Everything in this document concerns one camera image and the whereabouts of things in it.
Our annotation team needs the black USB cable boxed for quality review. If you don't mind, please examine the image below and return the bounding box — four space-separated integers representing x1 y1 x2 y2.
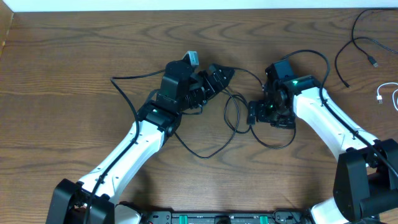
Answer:
174 67 297 160
334 7 398 89

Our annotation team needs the white USB cable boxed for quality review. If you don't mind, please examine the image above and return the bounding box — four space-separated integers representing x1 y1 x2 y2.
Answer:
376 82 398 112

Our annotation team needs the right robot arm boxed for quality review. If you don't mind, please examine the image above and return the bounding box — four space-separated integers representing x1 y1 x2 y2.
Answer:
248 60 397 223

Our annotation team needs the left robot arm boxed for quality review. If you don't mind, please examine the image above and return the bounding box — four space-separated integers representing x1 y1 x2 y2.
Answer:
46 59 235 223

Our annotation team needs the wooden side panel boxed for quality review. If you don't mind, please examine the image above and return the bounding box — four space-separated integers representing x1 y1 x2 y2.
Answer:
0 0 14 54

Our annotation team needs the left camera black cable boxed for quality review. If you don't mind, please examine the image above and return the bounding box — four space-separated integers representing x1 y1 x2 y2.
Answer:
83 68 167 224

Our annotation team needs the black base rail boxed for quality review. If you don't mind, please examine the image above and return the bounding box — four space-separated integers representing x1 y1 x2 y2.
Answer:
118 201 315 224

